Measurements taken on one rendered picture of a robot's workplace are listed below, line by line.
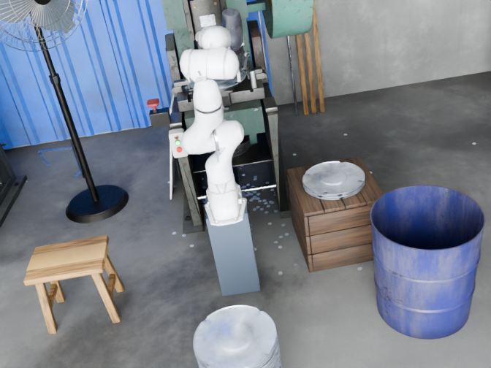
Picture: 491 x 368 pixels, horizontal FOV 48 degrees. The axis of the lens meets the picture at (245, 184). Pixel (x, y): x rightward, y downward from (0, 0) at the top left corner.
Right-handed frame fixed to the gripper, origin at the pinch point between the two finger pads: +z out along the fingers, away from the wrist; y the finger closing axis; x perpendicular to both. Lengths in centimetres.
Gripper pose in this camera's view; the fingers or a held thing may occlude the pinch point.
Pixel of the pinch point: (238, 74)
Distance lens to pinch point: 275.2
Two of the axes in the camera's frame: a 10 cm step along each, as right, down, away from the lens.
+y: 9.8, -1.8, 0.3
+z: 0.7, 5.4, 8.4
